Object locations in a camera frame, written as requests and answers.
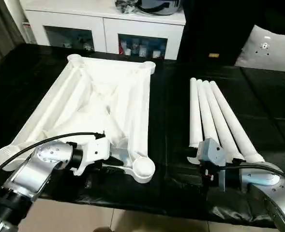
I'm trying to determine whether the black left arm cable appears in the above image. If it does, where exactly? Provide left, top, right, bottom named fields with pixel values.
left=0, top=131, right=105, bottom=178

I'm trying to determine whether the white plastic table top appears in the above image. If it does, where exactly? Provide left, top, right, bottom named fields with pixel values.
left=0, top=54, right=156, bottom=183

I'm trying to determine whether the light grey pillow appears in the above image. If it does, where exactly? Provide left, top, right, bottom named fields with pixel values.
left=234, top=25, right=285, bottom=73

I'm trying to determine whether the small clutter pile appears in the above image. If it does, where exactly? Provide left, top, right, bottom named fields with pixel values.
left=115, top=0, right=139, bottom=15

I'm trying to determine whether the white plastic table leg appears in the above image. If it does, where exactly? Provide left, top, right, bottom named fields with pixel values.
left=209, top=81, right=266, bottom=165
left=189, top=77, right=204, bottom=148
left=195, top=80, right=220, bottom=145
left=203, top=81, right=244, bottom=162

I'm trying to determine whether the white glass-door cabinet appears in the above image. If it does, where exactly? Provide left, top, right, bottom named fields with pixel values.
left=20, top=0, right=187, bottom=61

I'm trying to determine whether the grey round helmet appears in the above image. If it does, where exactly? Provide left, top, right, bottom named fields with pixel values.
left=137, top=0, right=182, bottom=16

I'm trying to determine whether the black work mat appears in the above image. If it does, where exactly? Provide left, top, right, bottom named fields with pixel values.
left=0, top=43, right=285, bottom=228

